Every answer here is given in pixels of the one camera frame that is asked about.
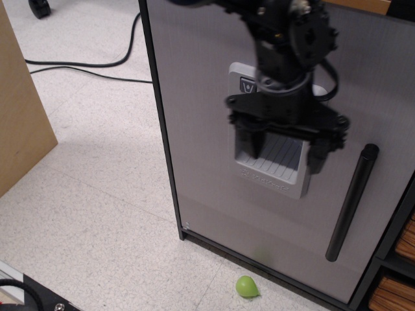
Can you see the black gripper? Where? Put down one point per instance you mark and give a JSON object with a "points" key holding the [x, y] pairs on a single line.
{"points": [[297, 114]]}

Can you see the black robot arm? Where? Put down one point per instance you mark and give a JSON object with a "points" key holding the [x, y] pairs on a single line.
{"points": [[291, 39]]}

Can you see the dark grey fridge cabinet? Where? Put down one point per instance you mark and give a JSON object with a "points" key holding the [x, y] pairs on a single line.
{"points": [[288, 129]]}

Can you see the small green toy pear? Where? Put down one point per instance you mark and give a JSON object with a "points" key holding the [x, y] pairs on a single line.
{"points": [[246, 287]]}

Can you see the grey side shelf unit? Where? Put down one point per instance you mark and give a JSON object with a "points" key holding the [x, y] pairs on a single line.
{"points": [[394, 252]]}

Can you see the wicker basket upper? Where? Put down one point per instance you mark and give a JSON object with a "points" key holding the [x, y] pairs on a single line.
{"points": [[405, 244]]}

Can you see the wicker basket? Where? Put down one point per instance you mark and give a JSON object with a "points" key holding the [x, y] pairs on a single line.
{"points": [[392, 294], [405, 244]]}

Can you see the wooden board top right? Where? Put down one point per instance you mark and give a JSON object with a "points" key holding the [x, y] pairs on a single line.
{"points": [[373, 6]]}

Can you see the wicker basket lower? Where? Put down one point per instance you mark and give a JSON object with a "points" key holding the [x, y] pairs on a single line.
{"points": [[392, 294]]}

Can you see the light wooden panel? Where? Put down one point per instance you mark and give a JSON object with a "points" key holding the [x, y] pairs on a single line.
{"points": [[26, 133]]}

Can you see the black caster wheel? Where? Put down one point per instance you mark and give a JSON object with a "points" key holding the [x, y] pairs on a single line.
{"points": [[40, 8]]}

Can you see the black fridge door handle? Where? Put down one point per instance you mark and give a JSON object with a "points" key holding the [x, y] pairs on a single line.
{"points": [[361, 175]]}

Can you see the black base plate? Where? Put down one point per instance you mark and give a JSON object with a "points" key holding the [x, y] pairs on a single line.
{"points": [[51, 301]]}

